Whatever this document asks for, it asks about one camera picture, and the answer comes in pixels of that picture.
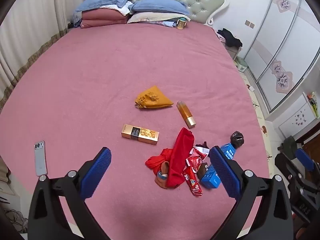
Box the white sliding wardrobe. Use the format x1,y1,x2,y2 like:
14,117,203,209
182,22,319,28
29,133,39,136
244,0,320,113

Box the brown item with blue band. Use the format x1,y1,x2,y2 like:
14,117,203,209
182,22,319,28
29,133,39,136
154,161,171,188

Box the small green bin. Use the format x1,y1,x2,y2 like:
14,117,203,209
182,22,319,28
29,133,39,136
236,56,248,72

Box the white nightstand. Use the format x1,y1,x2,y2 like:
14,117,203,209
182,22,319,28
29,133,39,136
220,36,242,61

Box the dark green stool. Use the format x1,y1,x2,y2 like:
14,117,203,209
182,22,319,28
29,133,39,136
281,136,298,155

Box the gold cosmetics box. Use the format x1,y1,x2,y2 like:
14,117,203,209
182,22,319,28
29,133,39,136
121,124,160,145

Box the dark brown snack packet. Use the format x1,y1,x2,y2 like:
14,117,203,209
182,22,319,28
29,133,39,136
197,162,213,180

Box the red knotted cloth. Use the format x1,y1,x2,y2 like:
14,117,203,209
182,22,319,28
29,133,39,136
145,127,195,188

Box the cream cartoon floor mat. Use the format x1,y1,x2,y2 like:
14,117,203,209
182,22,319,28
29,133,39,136
239,70,273,174

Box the brown wooden door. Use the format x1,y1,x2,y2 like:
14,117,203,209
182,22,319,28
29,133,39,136
297,130,320,157

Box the amber bottle with gold cap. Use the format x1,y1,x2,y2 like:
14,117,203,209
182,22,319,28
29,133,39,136
176,101,197,129

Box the green and red toy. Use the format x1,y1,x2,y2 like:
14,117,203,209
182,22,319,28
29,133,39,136
309,92,320,118

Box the red and white torn wrapper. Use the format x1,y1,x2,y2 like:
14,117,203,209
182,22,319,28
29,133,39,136
185,146,210,174

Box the blue carton box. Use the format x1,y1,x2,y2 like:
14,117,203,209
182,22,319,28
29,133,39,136
200,142,237,190

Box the pink pillow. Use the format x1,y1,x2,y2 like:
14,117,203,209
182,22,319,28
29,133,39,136
80,8,130,28

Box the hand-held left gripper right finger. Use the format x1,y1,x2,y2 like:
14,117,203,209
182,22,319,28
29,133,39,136
209,146,293,240

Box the cream curtain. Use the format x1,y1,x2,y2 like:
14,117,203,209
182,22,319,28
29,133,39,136
0,0,72,103

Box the baby sippy cup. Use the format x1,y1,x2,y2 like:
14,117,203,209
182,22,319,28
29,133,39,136
176,17,188,30

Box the black clothing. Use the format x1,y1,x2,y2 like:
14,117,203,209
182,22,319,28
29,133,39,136
217,28,243,48

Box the light blue smartphone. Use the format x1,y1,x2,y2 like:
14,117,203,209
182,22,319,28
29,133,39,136
34,140,48,177

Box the grey cables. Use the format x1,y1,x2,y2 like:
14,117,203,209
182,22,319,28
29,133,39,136
4,207,28,233

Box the white towel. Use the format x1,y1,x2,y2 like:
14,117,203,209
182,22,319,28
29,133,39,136
116,1,135,15

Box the white cabinet with stickers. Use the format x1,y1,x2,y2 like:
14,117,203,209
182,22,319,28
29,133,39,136
265,92,319,140

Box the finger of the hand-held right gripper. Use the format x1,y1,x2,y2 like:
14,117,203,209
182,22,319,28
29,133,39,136
295,148,318,179
274,152,313,188

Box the orange drawstring pouch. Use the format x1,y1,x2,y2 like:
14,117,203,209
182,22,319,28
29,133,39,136
134,85,174,110

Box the blue pillow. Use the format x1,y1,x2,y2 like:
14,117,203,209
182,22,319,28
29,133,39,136
75,0,134,12
131,0,190,16

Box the cream pillow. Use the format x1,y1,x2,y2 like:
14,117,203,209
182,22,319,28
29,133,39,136
127,12,175,24

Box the pink bed sheet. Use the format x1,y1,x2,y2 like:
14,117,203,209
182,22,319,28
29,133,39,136
0,21,272,240

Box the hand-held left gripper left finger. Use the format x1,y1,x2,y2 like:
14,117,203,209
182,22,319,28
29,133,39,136
28,147,112,240

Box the red snack packet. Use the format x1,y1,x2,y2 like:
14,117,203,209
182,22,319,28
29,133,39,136
183,166,203,197

